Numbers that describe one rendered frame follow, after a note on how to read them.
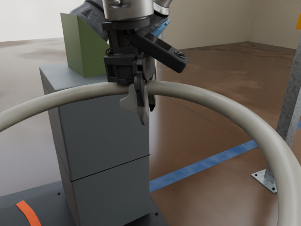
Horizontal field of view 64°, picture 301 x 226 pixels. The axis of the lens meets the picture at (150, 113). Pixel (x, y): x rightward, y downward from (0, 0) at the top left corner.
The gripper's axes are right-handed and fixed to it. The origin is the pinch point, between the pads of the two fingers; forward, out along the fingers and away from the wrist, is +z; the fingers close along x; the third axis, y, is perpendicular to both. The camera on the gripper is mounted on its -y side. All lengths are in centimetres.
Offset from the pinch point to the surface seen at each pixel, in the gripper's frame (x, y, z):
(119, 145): -36, 29, 40
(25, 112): 13.9, 19.7, -6.5
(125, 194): -34, 30, 71
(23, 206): -26, 95, 87
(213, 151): -119, -11, 104
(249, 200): -71, -36, 101
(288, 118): -95, -53, 55
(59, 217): -25, 70, 89
